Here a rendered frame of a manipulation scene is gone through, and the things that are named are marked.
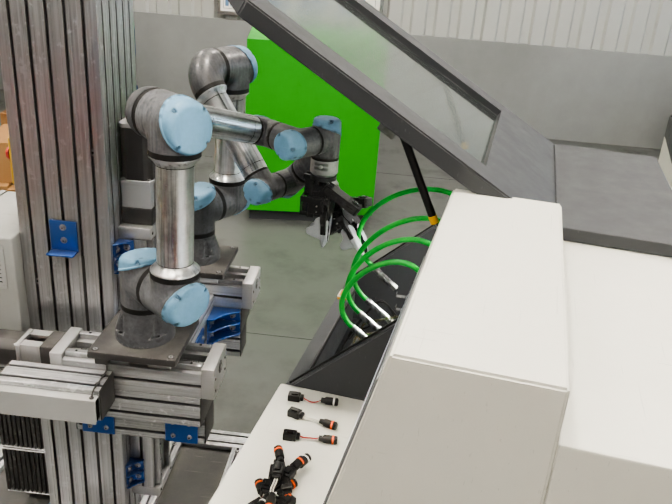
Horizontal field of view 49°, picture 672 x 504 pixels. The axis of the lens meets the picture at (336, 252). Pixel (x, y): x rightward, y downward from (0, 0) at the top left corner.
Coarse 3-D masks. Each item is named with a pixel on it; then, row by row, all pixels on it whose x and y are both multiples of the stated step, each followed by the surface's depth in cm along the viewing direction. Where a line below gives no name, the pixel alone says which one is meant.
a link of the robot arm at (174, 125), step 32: (160, 96) 157; (160, 128) 153; (192, 128) 155; (160, 160) 157; (192, 160) 159; (160, 192) 162; (192, 192) 164; (160, 224) 165; (192, 224) 168; (160, 256) 168; (192, 256) 171; (160, 288) 169; (192, 288) 169; (192, 320) 174
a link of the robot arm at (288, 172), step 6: (288, 168) 217; (282, 174) 213; (288, 174) 215; (294, 174) 215; (288, 180) 214; (294, 180) 216; (300, 180) 215; (288, 186) 214; (294, 186) 216; (300, 186) 218; (288, 192) 215; (294, 192) 220
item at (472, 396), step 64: (448, 256) 122; (512, 256) 124; (448, 320) 102; (512, 320) 103; (384, 384) 95; (448, 384) 92; (512, 384) 90; (384, 448) 98; (448, 448) 96; (512, 448) 93
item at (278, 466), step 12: (276, 456) 155; (300, 456) 154; (276, 468) 149; (288, 468) 151; (264, 480) 148; (276, 480) 148; (288, 480) 149; (264, 492) 146; (276, 492) 147; (288, 492) 147
